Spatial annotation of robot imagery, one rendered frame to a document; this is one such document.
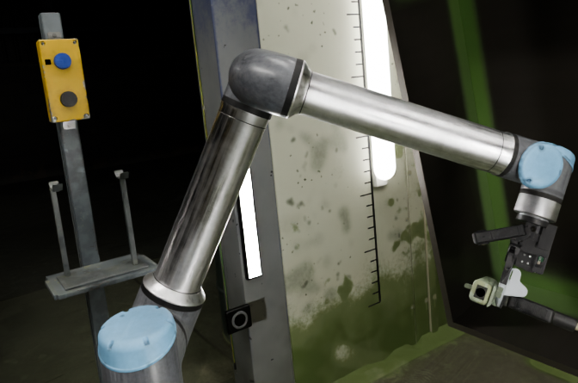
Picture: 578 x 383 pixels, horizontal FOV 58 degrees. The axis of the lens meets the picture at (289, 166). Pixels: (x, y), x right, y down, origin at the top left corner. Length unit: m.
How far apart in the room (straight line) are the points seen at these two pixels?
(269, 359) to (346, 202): 0.69
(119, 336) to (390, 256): 1.56
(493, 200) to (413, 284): 0.72
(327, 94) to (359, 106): 0.07
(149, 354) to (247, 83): 0.54
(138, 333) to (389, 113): 0.63
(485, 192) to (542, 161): 0.92
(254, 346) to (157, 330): 1.05
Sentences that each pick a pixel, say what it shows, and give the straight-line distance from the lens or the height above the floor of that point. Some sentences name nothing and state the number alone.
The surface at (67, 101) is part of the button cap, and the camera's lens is 1.80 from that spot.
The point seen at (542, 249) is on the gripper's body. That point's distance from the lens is 1.28.
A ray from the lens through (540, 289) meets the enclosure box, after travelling 2.11.
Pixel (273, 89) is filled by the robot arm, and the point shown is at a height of 1.34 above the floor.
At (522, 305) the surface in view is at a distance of 1.28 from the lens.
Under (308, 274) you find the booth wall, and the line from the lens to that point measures 2.12.
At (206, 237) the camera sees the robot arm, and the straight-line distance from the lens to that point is 1.15.
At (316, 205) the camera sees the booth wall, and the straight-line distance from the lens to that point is 2.08.
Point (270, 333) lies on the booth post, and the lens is 2.10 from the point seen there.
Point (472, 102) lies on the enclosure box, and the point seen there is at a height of 1.22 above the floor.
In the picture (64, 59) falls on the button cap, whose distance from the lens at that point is 1.81.
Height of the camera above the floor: 1.35
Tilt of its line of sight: 9 degrees down
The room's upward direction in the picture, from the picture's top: 6 degrees counter-clockwise
